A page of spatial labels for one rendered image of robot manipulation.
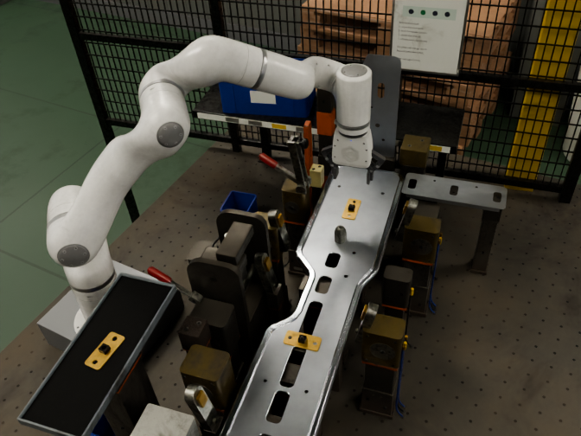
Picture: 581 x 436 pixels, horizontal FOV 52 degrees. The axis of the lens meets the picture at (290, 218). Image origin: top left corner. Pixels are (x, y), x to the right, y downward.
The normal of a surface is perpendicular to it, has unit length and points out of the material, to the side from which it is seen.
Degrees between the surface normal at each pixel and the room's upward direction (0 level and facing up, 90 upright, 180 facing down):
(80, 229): 66
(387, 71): 90
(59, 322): 1
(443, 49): 90
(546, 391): 0
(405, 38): 90
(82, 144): 0
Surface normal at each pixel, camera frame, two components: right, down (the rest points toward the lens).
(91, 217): 0.47, 0.28
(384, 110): -0.31, 0.66
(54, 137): -0.06, -0.73
